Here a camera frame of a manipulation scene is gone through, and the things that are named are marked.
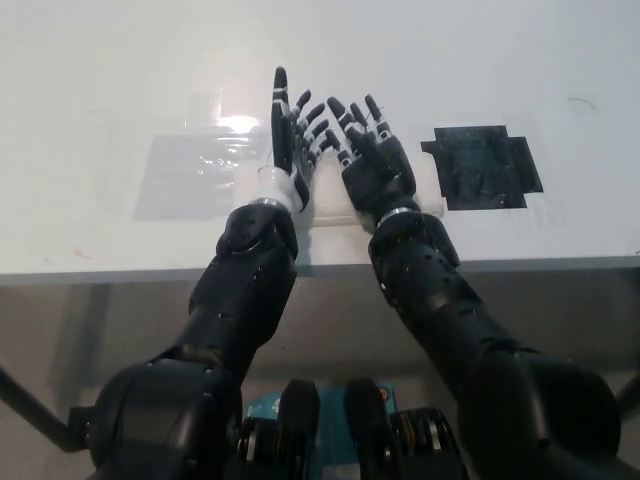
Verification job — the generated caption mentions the black and white right hand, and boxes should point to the black and white right hand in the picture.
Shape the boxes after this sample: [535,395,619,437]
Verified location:
[326,93,420,224]

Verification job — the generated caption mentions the white and black left hand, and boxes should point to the white and black left hand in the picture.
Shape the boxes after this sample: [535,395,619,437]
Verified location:
[257,66,332,214]

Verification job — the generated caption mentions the white napkin stack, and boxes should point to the white napkin stack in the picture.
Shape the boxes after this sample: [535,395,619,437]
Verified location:
[234,152,447,232]

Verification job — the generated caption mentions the black robot legs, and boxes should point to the black robot legs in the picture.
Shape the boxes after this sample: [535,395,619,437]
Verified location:
[238,378,472,480]

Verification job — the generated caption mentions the black tape patch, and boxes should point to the black tape patch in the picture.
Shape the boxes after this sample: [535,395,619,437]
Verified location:
[419,124,546,212]

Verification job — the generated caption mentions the clear plastic bag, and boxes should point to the clear plastic bag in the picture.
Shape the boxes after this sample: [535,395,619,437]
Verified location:
[131,133,267,222]

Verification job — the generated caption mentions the black metal table leg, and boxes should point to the black metal table leg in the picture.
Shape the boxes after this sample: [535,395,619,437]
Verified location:
[0,363,77,452]
[614,367,640,427]

